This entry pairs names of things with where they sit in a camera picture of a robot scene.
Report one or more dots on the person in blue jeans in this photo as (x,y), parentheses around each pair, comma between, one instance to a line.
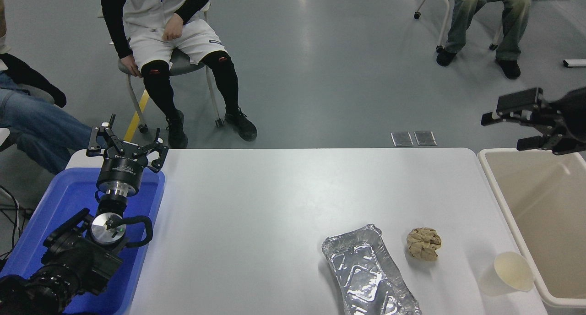
(36,122)

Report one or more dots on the grey seat wheeled chair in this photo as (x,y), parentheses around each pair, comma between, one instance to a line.
(183,63)

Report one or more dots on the metal floor plate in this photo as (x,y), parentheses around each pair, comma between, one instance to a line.
(425,138)
(402,139)

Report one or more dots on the large pale bin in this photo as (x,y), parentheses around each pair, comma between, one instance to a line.
(549,223)

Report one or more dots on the person in faded jeans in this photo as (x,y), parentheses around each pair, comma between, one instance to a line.
(467,13)

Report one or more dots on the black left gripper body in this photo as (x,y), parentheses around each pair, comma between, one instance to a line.
(121,171)

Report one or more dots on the white paper cup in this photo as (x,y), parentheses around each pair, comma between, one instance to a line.
(503,274)

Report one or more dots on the person in white outfit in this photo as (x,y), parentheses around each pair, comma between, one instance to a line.
(155,13)

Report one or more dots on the person's right hand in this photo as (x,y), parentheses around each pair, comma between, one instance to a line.
(131,65)

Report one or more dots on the crumpled tan paper ball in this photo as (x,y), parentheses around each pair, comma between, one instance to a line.
(424,244)

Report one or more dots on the silver foil tray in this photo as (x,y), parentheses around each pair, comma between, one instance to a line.
(366,274)

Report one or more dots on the white floor bar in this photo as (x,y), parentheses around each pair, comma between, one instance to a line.
(574,63)

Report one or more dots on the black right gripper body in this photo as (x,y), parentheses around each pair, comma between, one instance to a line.
(577,118)

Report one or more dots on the blue plastic tray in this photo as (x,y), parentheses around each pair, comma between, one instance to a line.
(68,193)

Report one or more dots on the white frame wheeled chair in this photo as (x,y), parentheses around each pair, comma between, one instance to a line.
(446,17)

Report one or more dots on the person's left hand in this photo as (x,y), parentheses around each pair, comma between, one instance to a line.
(173,30)

